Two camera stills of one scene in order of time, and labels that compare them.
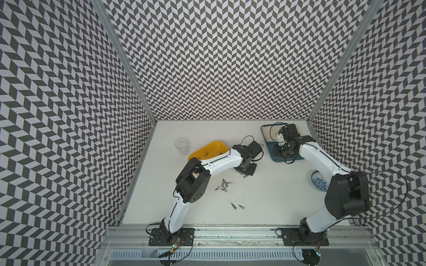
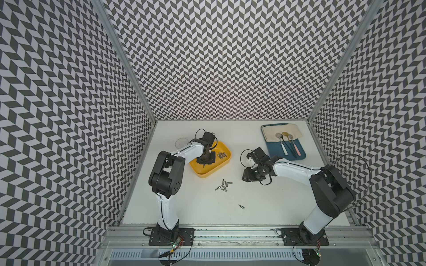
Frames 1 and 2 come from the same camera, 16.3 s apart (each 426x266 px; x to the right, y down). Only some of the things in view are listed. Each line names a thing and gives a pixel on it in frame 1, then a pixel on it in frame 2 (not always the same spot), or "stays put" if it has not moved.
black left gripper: (250, 171) → (212, 159)
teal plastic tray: (270, 145) stays put
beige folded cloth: (269, 132) stays put
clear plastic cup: (183, 146) stays put
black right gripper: (276, 149) → (248, 177)
